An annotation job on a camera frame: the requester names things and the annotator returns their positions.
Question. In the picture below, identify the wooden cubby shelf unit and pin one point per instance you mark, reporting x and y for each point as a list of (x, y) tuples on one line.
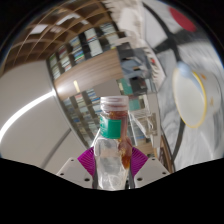
[(46, 30)]

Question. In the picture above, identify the flat round red coaster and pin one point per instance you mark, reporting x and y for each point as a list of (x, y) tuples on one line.
[(182, 19)]

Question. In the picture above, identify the white ramp building model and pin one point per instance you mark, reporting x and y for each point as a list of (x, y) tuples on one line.
[(143, 123)]

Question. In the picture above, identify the dark grey building model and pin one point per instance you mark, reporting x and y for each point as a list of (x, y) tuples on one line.
[(136, 66)]

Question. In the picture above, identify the ceiling light strips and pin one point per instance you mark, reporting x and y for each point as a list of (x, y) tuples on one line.
[(23, 111)]

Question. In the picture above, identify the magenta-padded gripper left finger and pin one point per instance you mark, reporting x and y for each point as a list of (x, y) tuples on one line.
[(71, 171)]

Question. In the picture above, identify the white cup with yellow rim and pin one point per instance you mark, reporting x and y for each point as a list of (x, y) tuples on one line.
[(190, 96)]

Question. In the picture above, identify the clear bottle with green label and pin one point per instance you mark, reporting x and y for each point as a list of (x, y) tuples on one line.
[(110, 156)]

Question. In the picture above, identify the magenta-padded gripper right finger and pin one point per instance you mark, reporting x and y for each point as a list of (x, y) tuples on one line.
[(151, 171)]

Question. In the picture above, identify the tall bookshelf wall with books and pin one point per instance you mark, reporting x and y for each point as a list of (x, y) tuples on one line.
[(80, 50)]

